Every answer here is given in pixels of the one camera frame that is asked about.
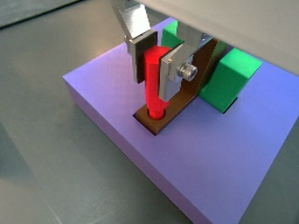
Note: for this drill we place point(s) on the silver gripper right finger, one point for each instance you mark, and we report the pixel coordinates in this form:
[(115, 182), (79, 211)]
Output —
[(176, 66)]

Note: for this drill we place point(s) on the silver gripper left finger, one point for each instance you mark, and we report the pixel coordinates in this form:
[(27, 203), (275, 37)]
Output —
[(140, 36)]

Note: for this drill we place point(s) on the green block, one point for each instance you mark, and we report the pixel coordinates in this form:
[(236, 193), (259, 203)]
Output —
[(230, 74)]

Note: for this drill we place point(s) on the purple base block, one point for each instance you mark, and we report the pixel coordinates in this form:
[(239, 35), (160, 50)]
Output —
[(209, 157)]

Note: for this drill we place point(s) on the red hexagonal peg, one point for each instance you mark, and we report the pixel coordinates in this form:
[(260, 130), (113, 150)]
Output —
[(155, 104)]

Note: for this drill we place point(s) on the brown L-shaped bracket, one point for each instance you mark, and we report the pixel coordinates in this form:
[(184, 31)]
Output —
[(204, 60)]

